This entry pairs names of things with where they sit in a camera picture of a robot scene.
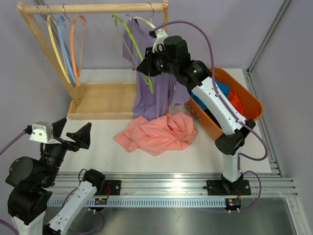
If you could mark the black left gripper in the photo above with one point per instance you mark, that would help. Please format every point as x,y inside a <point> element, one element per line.
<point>81,136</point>

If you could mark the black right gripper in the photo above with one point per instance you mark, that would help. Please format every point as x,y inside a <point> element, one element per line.
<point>146,67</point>

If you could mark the purple t shirt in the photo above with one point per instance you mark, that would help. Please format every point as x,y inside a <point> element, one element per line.
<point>167,89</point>

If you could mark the cream hanger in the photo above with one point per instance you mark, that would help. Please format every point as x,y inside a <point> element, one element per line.
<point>148,22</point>

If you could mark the pink t shirt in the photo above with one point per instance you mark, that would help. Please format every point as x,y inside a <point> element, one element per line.
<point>166,133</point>

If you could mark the orange t shirt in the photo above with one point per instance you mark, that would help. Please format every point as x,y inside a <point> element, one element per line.
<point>235,101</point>

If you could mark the light blue hanger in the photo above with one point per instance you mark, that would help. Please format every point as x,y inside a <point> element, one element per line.
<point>62,24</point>

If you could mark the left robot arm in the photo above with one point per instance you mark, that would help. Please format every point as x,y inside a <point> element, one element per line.
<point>31,178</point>

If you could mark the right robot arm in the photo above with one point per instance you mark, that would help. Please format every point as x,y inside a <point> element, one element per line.
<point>169,54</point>

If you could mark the wooden clothes rack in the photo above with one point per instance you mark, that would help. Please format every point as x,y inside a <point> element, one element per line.
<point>108,89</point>

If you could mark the orange plastic basket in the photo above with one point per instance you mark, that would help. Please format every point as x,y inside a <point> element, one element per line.
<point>235,79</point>

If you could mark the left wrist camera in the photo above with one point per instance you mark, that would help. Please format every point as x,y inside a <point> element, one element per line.
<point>42,132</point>

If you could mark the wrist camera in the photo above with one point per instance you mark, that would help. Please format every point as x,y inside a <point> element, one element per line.
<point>42,132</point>
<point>159,35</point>

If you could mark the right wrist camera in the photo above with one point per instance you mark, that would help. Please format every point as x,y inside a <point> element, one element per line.
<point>159,35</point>

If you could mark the aluminium frame rail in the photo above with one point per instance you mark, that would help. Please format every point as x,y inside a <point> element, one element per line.
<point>178,204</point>

